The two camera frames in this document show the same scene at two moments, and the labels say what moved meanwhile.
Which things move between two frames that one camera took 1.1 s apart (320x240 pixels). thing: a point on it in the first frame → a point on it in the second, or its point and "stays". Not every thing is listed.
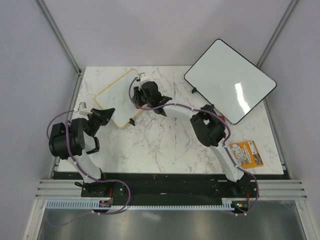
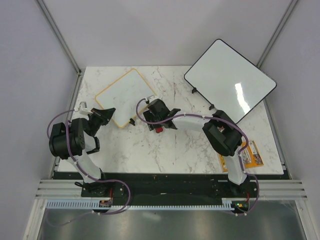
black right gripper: (137, 93) → (148, 116)
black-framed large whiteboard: (231, 83) stays
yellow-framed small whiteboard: (117, 96) stays
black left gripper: (104, 115) stays
